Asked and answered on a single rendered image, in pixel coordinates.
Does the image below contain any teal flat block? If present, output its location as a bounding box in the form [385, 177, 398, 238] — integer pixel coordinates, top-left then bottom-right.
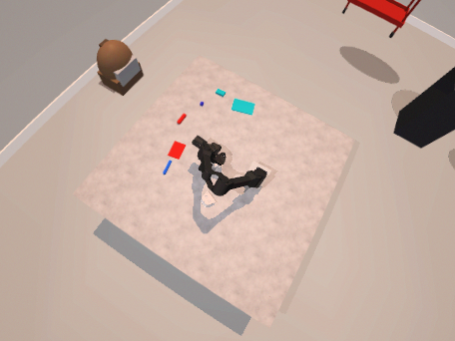
[216, 89, 226, 97]

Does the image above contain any cyan flat plate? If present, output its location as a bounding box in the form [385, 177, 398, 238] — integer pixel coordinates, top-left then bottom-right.
[231, 99, 255, 115]

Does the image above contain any red rectangular block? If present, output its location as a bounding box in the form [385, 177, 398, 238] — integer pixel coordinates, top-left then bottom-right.
[177, 114, 186, 124]

